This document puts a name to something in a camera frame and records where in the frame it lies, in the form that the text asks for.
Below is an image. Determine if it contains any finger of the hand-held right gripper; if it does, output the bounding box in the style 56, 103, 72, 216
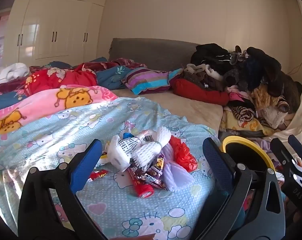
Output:
270, 138, 295, 178
288, 134, 302, 163

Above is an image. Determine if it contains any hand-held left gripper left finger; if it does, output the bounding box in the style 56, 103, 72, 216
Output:
17, 139, 109, 240

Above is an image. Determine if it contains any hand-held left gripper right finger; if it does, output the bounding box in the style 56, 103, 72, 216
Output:
191, 137, 286, 240

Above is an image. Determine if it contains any small red wrapper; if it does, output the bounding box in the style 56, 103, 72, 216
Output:
88, 169, 109, 182

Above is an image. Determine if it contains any red plastic bag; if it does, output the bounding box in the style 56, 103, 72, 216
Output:
169, 135, 198, 173

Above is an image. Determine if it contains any black bin with yellow rim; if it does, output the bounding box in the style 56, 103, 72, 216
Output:
220, 135, 276, 177

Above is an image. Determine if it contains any white snack bag yellow edge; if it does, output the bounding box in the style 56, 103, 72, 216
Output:
101, 135, 141, 173

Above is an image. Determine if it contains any lavender foam net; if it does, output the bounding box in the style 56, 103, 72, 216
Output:
161, 145, 189, 193

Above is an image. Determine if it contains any brown candy wrapper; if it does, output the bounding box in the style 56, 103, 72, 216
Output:
130, 166, 166, 190
151, 154, 166, 178

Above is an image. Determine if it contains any red jelly tube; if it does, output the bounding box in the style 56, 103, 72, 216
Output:
131, 177, 155, 197

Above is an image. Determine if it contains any white foam net bundle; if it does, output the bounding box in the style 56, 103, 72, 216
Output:
133, 127, 172, 172

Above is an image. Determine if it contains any lavender sweater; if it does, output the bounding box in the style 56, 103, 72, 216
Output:
256, 137, 274, 157

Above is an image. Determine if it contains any light blue cat print blanket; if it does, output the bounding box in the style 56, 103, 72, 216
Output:
0, 96, 224, 240

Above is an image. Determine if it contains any white fluffy cloth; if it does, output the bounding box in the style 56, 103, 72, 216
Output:
261, 105, 294, 128

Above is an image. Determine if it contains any yellow cartoon blanket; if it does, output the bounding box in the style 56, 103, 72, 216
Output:
221, 110, 275, 137

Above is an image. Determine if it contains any brown striped knit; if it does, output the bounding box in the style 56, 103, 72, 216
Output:
231, 105, 256, 122

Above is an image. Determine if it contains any tan shaggy garment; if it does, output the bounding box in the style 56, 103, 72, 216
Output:
251, 84, 289, 115

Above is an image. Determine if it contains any beige bed sheet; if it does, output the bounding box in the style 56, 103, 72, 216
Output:
111, 89, 224, 130

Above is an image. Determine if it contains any brown plush blanket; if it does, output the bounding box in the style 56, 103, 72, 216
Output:
273, 62, 302, 113

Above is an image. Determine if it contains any pink garment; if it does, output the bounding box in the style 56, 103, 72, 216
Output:
228, 85, 253, 103

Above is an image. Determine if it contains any red rolled cloth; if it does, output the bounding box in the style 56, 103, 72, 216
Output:
171, 78, 230, 106

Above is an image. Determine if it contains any pink cartoon blanket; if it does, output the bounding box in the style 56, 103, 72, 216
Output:
0, 85, 119, 135

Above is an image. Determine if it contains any dark brown garment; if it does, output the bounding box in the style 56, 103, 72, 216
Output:
185, 70, 226, 91

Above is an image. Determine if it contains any red floral quilt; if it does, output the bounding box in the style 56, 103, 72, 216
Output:
0, 65, 99, 97

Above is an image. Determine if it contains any black fleece garment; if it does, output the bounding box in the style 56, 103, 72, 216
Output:
246, 47, 283, 98

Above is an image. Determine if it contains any grey furry garment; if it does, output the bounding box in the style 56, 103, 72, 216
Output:
225, 51, 251, 90

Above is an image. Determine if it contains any navy fleece garment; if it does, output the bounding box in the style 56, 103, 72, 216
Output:
241, 55, 264, 90

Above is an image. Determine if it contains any white fleece garment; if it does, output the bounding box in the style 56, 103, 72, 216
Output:
186, 64, 213, 75

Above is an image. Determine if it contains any purple blue striped blanket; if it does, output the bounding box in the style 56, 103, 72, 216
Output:
122, 67, 184, 95

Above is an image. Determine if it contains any black jacket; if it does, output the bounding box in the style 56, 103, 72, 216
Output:
191, 43, 233, 68

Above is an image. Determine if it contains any grey headboard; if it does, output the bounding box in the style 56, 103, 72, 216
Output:
108, 38, 201, 71

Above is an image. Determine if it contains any cream wardrobe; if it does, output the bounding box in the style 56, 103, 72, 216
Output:
3, 0, 109, 67

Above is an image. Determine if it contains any red wall cable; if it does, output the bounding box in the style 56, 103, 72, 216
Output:
286, 57, 302, 76

